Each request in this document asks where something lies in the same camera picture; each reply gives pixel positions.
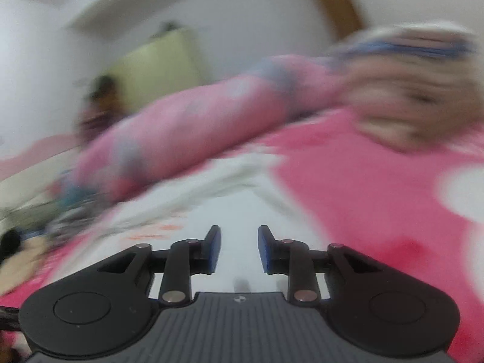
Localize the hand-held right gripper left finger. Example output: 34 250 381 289
96 226 222 306

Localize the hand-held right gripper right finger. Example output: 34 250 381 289
257 225 383 305

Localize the tan crumpled garment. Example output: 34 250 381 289
0 238 54 296

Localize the black garment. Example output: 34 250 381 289
0 229 23 265

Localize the pink floral blanket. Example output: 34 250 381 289
0 110 484 360

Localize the grey crumpled garment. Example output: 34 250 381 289
49 197 114 243

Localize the pink grey floral duvet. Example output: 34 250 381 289
72 55 341 201

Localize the teal striped cloth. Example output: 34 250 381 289
57 185 92 209

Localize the beige folded garment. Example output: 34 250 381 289
359 111 449 152

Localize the pale yellow wardrobe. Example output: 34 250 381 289
110 28 205 118

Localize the pink checked folded garment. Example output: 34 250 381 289
348 55 484 123

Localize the blue folded garment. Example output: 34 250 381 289
333 34 477 60

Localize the brown wooden door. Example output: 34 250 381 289
304 0 364 40

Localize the cream white folded garment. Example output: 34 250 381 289
378 21 477 44

